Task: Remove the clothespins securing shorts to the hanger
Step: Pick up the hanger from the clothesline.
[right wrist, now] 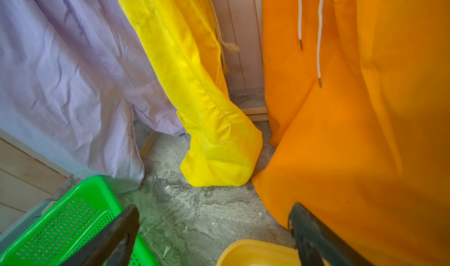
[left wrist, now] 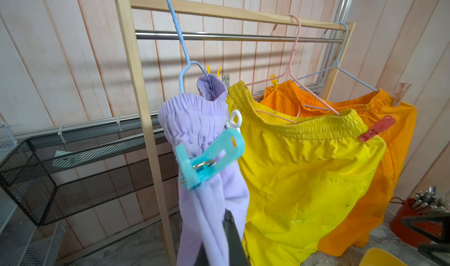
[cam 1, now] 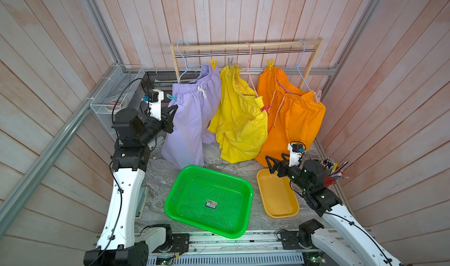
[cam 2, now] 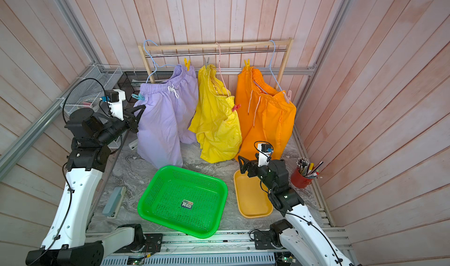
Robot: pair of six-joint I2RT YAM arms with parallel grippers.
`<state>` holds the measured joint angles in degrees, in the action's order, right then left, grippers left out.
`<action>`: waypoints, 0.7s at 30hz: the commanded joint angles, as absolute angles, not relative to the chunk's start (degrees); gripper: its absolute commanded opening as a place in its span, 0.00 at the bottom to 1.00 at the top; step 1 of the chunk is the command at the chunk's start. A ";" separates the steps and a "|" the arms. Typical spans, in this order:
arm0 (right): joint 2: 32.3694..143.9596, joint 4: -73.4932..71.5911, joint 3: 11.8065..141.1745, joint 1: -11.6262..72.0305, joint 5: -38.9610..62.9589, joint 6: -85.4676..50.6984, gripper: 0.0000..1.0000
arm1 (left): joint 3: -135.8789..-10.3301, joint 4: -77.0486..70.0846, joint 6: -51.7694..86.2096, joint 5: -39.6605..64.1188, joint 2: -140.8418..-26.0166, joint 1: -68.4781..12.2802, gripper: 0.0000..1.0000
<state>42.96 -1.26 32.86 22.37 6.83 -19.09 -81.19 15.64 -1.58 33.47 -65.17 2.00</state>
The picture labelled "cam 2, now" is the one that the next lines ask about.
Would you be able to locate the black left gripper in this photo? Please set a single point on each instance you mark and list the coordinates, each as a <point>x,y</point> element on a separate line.
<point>133,122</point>

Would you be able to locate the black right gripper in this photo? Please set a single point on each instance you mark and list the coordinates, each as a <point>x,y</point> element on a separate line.
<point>248,167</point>

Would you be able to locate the teal clothespin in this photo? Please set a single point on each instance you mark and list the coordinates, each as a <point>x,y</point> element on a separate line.
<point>138,97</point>

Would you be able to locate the purple shorts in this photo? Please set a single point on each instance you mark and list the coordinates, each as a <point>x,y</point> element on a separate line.
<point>165,122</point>

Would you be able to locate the light blue wire hanger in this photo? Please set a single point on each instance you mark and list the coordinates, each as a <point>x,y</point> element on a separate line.
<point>148,55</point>

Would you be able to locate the yellow clothespin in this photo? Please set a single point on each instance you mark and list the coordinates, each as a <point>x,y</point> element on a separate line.
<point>187,63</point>
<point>247,63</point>

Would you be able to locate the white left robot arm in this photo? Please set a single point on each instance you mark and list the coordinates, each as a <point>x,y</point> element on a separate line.
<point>65,243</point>

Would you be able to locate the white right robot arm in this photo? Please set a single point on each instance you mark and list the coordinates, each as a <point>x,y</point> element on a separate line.
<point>298,231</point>

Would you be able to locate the yellow shorts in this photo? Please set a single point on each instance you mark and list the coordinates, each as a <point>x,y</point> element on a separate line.
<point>216,126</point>

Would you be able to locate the orange shorts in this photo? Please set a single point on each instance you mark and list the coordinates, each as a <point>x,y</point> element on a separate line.
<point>264,114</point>

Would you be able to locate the yellow clothespin on orange shorts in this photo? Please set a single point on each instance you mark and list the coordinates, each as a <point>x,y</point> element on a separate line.
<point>247,63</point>

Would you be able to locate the small white device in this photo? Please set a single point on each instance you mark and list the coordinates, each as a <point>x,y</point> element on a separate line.
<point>133,145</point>

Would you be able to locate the yellow plastic tray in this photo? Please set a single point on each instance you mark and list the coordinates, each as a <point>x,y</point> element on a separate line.
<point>252,201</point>

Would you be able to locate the red pen cup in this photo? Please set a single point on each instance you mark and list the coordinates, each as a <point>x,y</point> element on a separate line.
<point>305,173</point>

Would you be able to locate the red clothespin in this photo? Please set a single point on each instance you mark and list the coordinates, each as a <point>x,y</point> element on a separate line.
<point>236,107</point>

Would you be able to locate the green plastic basket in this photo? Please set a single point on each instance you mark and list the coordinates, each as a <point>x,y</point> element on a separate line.
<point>185,201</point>

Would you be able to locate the wooden clothes rack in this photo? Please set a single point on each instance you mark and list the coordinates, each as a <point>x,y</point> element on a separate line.
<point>229,48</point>

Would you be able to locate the pink clothespin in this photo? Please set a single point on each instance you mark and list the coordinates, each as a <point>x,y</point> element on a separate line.
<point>289,95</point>

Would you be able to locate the grey clothespin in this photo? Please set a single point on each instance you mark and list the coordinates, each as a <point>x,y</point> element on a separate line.
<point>206,60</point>

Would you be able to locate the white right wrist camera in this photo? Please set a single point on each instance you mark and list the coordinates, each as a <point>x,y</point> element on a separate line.
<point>265,151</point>

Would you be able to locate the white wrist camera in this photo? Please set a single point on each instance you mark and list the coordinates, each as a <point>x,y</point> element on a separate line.
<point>114,99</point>
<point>265,151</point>

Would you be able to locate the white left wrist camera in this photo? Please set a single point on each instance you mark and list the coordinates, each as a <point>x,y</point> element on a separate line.
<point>114,99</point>

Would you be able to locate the black mesh wall basket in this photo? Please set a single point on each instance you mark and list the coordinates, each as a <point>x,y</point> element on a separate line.
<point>130,82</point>

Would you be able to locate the white wire mesh shelf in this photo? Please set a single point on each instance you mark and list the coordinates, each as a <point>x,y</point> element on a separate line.
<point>99,78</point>

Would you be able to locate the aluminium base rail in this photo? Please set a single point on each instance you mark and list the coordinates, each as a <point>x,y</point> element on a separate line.
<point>225,248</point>

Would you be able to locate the pink wire hanger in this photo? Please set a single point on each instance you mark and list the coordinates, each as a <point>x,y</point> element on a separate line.
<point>220,72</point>

